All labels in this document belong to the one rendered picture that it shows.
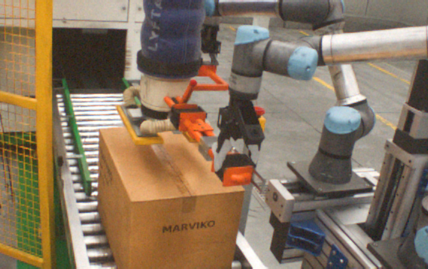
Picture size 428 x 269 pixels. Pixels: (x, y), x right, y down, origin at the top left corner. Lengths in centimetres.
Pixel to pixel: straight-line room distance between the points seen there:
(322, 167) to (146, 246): 64
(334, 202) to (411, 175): 34
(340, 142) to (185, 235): 61
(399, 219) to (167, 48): 90
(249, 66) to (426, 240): 55
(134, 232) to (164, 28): 67
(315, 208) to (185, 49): 68
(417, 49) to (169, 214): 92
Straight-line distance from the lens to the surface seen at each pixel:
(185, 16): 155
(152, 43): 158
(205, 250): 172
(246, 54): 108
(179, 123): 145
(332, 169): 159
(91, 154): 272
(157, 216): 156
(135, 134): 160
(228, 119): 114
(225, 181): 115
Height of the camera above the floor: 174
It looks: 23 degrees down
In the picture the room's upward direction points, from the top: 8 degrees clockwise
